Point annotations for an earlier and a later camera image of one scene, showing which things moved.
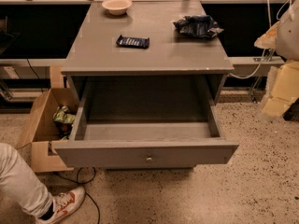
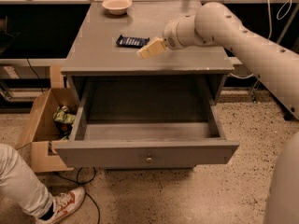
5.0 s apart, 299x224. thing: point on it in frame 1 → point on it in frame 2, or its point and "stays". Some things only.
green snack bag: x=64 y=120 stays
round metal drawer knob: x=149 y=159 stays
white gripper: x=289 y=36 → x=170 y=37
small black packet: x=133 y=41 stays
